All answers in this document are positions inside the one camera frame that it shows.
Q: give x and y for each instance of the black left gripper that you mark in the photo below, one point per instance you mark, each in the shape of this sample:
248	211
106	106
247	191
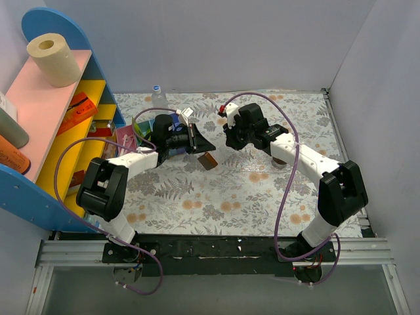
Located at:
191	140

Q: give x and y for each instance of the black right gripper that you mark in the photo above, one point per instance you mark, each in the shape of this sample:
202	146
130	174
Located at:
231	140

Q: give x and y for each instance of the brown block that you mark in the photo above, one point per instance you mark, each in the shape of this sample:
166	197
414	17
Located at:
207	161

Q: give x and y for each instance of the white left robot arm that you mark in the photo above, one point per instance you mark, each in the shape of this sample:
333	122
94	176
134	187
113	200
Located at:
102	192

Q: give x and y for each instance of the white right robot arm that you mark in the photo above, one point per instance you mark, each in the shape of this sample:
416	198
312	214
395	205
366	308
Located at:
340	186

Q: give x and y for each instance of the clear textured tray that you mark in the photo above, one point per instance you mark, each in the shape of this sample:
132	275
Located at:
248	159

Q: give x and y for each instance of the purple drawer box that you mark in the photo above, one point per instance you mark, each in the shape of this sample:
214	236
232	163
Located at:
178	122

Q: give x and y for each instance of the clear plastic water bottle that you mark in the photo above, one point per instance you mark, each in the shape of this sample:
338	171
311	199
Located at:
159	99

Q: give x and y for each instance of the teal drawer box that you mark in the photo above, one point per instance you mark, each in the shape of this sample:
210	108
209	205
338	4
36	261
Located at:
147	127

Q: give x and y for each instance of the pink drawer box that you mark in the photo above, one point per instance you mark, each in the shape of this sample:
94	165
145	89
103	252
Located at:
125	137

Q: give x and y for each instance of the orange box on shelf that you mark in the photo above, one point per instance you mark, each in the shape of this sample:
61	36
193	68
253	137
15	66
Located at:
81	108

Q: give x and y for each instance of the small red box low shelf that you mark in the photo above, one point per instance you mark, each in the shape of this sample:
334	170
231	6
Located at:
75	183

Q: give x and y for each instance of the blue pink yellow shelf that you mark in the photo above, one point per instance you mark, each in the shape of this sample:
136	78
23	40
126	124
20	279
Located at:
41	109

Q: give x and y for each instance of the beige paper towel roll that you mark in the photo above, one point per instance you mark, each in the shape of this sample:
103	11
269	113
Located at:
53	57

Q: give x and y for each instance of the orange tube on shelf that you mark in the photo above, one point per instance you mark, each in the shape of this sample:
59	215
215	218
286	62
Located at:
12	157

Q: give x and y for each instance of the grey green bottle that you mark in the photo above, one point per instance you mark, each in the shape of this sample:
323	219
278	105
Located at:
12	131

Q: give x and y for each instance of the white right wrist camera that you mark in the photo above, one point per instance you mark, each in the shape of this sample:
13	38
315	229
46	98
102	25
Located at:
229	111

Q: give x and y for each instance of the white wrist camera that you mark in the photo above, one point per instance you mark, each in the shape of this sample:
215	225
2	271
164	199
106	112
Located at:
229	111
184	115

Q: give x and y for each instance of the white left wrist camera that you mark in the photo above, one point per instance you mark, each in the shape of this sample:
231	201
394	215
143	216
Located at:
184	115

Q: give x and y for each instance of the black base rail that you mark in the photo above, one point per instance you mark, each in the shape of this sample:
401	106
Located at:
201	255

